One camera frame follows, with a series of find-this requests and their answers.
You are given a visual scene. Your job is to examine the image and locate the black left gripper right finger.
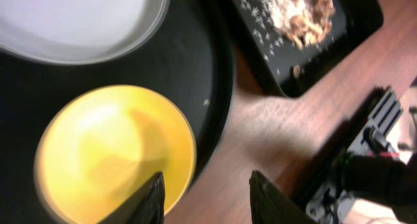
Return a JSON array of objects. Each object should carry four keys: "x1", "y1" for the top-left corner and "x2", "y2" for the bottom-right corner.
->
[{"x1": 249, "y1": 171, "x2": 315, "y2": 224}]

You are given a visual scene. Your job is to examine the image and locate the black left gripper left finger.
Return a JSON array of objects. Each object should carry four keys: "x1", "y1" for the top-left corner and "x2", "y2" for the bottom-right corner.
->
[{"x1": 100, "y1": 172, "x2": 165, "y2": 224}]

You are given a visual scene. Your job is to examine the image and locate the yellow bowl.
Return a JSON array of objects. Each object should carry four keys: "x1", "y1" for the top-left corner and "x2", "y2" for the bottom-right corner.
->
[{"x1": 34, "y1": 85, "x2": 197, "y2": 223}]

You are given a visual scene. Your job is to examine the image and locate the food scraps pile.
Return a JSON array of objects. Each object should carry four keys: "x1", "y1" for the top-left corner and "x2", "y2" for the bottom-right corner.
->
[{"x1": 270, "y1": 0, "x2": 336, "y2": 49}]

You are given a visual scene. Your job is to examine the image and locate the grey-white round plate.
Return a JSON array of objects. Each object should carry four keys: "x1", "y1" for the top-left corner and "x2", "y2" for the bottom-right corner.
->
[{"x1": 1, "y1": 0, "x2": 170, "y2": 65}]

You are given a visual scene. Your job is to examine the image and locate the round black tray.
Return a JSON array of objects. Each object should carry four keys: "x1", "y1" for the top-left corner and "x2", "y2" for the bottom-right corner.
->
[{"x1": 1, "y1": 0, "x2": 235, "y2": 223}]

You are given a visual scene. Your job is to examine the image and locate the black rectangular tray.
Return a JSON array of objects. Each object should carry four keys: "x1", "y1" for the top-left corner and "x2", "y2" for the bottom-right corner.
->
[{"x1": 222, "y1": 0, "x2": 384, "y2": 97}]

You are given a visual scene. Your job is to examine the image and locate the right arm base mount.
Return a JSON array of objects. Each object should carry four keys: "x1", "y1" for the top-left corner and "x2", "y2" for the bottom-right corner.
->
[{"x1": 294, "y1": 87, "x2": 416, "y2": 223}]

